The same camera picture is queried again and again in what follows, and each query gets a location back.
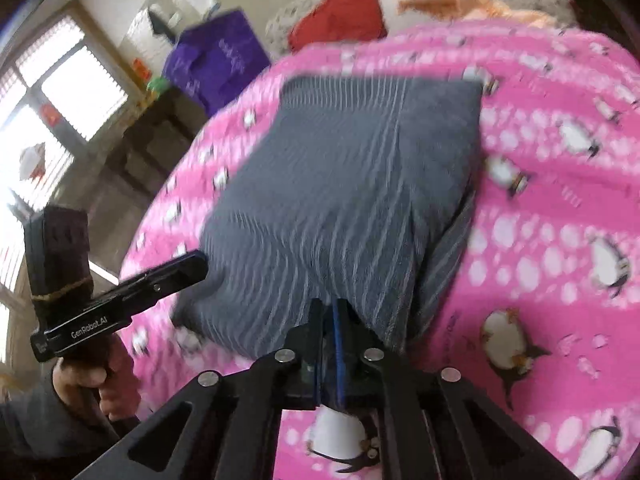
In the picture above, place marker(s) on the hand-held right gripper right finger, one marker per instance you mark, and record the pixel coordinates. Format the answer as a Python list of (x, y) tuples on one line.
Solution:
[(339, 350)]

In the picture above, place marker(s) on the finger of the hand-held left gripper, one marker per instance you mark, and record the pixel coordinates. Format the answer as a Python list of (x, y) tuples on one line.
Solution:
[(170, 275)]

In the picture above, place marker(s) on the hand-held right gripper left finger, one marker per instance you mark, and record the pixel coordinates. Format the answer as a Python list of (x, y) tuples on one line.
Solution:
[(315, 360)]

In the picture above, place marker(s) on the grey striped suit jacket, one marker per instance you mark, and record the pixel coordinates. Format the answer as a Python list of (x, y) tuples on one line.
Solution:
[(325, 185)]

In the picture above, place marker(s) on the person's left forearm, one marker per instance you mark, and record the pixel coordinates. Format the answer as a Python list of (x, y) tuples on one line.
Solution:
[(40, 425)]

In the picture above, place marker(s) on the person's left hand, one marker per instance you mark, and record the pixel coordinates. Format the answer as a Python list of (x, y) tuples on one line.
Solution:
[(115, 380)]

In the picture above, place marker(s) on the dark wooden shelf unit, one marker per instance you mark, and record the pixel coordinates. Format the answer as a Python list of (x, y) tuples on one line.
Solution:
[(150, 145)]

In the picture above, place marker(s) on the red window decoration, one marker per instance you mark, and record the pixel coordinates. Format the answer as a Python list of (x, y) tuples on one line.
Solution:
[(50, 113)]

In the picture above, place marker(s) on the window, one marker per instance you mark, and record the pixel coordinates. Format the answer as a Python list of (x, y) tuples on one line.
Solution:
[(75, 85)]

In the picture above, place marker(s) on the green plastic basket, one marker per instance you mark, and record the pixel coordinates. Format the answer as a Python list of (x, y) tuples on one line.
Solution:
[(156, 86)]

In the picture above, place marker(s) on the pink penguin print blanket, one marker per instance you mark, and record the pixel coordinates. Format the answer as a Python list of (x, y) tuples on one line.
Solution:
[(540, 285)]

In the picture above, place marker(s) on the purple fabric bag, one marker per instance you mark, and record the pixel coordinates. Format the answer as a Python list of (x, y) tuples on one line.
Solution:
[(220, 60)]

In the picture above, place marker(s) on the white paper sheets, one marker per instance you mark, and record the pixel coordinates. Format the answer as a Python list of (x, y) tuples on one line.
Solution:
[(170, 5)]

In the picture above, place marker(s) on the floral sofa cover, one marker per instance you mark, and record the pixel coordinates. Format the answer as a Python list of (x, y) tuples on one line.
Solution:
[(300, 0)]

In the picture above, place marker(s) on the red fringed cushion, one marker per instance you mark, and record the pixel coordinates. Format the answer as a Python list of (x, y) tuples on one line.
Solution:
[(340, 15)]

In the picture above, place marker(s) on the peach fringed cloth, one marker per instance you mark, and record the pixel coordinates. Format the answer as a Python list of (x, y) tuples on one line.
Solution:
[(450, 2)]

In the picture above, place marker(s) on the dark carved wooden cabinet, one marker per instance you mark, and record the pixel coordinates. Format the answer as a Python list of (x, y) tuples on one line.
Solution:
[(600, 5)]

